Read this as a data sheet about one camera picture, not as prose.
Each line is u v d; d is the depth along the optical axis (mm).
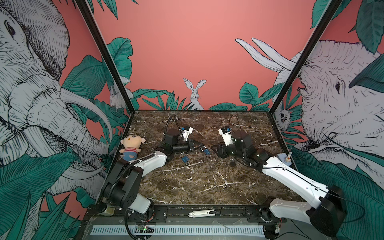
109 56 894
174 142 704
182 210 759
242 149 575
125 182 445
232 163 900
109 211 729
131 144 924
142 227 693
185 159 929
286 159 860
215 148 711
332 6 691
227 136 685
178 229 702
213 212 739
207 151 813
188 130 797
